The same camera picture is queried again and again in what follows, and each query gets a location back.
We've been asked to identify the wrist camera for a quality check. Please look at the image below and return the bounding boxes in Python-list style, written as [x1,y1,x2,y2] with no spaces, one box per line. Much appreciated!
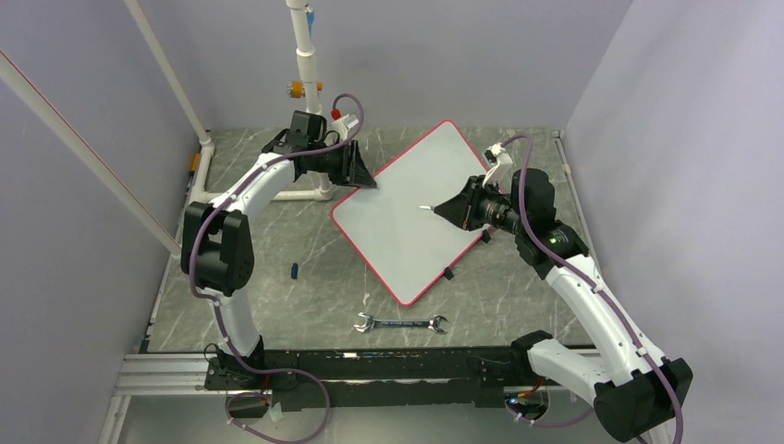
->
[482,143,513,188]
[327,108,361,144]

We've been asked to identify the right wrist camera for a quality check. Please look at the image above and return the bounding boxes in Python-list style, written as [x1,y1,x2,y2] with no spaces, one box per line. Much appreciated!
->
[482,143,513,188]

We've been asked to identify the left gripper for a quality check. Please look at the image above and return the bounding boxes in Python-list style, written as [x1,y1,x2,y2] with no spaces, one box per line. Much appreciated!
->
[310,140,377,190]

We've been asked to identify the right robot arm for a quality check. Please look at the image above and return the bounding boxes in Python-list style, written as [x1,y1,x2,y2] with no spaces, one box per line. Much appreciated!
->
[431,168,693,443]

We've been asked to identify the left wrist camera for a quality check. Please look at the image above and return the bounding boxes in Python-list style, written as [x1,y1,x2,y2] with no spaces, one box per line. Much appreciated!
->
[327,108,361,144]

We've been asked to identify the silver open end wrench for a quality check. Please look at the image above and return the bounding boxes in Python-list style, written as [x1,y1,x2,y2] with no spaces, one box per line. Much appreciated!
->
[353,313,448,334]

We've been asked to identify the white PVC pipe frame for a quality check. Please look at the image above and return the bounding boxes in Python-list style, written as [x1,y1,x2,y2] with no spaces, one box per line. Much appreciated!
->
[1,1,318,255]

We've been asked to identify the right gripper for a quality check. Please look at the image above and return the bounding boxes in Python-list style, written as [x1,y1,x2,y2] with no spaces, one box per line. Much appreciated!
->
[435,175,528,236]

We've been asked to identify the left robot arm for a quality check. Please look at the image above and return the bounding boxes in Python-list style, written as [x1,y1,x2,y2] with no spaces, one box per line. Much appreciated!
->
[180,110,375,389]

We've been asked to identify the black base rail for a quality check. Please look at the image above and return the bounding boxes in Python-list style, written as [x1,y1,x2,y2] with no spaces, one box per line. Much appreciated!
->
[203,346,554,413]

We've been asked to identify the pink framed whiteboard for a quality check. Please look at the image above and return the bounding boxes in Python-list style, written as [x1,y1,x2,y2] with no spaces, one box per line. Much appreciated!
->
[331,120,489,306]

